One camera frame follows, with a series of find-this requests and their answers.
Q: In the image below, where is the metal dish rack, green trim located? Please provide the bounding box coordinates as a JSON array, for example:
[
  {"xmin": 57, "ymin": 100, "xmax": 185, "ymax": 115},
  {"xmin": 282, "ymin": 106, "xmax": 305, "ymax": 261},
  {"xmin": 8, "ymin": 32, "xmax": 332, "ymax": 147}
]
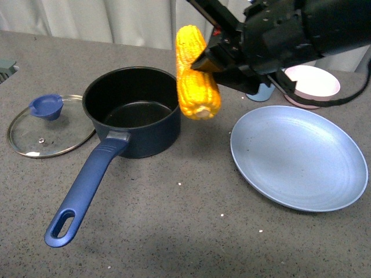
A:
[{"xmin": 0, "ymin": 58, "xmax": 19, "ymax": 83}]

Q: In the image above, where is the dark blue saucepan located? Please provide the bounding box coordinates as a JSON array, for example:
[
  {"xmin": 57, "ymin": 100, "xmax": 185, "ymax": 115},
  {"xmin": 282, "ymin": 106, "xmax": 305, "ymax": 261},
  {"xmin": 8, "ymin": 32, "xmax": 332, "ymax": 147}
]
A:
[{"xmin": 44, "ymin": 67, "xmax": 181, "ymax": 248}]

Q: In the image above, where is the light blue cup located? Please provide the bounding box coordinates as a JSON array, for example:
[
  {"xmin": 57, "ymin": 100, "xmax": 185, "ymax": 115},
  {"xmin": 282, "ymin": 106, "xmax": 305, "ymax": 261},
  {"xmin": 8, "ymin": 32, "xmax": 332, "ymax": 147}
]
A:
[{"xmin": 246, "ymin": 84, "xmax": 275, "ymax": 103}]

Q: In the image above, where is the black cable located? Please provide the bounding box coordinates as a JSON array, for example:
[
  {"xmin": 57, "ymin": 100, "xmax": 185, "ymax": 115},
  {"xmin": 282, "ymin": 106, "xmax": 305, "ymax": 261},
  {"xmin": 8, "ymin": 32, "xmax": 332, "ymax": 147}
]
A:
[{"xmin": 268, "ymin": 62, "xmax": 371, "ymax": 107}]

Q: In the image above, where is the pink bowl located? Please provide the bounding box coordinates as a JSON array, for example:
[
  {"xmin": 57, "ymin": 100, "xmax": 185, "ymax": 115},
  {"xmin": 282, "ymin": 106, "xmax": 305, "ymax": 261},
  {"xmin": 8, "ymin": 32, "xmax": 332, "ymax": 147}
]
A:
[{"xmin": 285, "ymin": 65, "xmax": 341, "ymax": 101}]

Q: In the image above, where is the glass lid with blue knob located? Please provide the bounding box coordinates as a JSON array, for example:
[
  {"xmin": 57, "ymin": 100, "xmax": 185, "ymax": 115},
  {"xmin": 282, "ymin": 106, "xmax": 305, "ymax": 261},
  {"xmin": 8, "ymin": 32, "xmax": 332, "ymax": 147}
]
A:
[{"xmin": 6, "ymin": 94, "xmax": 94, "ymax": 158}]

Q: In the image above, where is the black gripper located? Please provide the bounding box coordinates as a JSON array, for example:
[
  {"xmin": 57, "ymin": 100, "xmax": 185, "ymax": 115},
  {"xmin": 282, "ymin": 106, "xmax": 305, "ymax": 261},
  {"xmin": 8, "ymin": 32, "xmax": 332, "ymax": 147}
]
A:
[{"xmin": 187, "ymin": 0, "xmax": 322, "ymax": 95}]

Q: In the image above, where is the light blue plate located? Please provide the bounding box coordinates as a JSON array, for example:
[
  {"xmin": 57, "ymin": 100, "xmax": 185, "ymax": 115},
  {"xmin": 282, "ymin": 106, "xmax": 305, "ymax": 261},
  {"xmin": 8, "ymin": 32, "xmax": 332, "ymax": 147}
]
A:
[{"xmin": 230, "ymin": 106, "xmax": 368, "ymax": 213}]

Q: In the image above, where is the yellow corn cob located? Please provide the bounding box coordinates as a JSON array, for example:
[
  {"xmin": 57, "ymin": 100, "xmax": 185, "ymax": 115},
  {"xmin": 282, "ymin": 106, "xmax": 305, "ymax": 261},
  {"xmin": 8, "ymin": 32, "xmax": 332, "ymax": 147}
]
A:
[{"xmin": 175, "ymin": 25, "xmax": 221, "ymax": 120}]

